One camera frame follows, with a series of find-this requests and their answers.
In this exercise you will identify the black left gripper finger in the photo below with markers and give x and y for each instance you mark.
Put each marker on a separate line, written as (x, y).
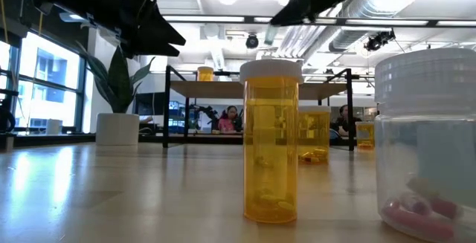
(156, 31)
(148, 51)

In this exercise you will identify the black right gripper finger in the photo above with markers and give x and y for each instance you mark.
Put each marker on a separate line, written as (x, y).
(294, 14)

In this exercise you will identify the teal pill bottle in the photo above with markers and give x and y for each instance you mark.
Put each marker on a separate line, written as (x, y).
(271, 35)

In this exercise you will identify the small orange pill bottle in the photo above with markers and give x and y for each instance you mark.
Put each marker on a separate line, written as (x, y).
(270, 142)

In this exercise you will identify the clear pill bottle pink capsules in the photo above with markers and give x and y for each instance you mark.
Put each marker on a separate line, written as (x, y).
(424, 142)

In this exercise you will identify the black background robot arm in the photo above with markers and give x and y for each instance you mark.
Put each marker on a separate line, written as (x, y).
(208, 113)

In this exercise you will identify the black overhead rig beam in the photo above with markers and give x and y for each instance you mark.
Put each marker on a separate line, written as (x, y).
(334, 22)

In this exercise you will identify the black monitor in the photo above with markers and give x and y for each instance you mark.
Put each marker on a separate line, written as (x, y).
(148, 103)

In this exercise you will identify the black ceiling spotlight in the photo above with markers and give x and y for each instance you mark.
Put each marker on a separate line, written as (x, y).
(377, 41)

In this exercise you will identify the green plant in white pot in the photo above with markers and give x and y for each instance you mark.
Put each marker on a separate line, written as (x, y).
(117, 129)

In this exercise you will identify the large glass window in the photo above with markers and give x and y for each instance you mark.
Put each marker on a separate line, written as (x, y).
(48, 72)

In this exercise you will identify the person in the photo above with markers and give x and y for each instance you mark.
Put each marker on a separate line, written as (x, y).
(344, 122)
(227, 122)

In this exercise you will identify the white cylindrical bin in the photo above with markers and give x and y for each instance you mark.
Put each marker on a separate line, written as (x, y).
(54, 126)

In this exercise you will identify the black overhead camera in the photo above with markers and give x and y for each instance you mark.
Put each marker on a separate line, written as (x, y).
(252, 41)

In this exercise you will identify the silver ventilation duct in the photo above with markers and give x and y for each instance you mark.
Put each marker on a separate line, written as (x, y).
(353, 36)

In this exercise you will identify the wooden shelf black metal frame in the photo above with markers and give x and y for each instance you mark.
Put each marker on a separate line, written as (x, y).
(208, 88)

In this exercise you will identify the black aluminium rig frame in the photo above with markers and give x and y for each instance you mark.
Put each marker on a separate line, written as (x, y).
(48, 139)

